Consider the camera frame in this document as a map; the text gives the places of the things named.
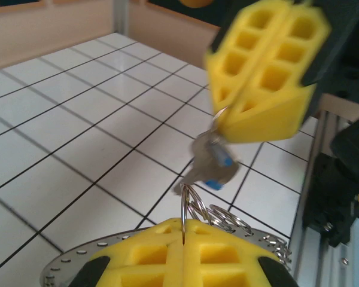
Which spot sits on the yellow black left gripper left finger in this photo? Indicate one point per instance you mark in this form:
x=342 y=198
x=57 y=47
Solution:
x=122 y=269

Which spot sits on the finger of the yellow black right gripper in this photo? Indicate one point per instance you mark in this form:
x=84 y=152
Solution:
x=281 y=119
x=224 y=77

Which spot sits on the aluminium frame post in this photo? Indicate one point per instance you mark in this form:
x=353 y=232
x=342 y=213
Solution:
x=121 y=15

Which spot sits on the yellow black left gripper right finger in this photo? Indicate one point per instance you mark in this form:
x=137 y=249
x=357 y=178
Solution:
x=245 y=269

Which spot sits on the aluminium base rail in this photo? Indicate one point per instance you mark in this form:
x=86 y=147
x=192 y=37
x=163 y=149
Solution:
x=311 y=263

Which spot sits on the round metal plate with holes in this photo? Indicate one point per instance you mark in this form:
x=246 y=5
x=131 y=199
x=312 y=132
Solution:
x=57 y=266

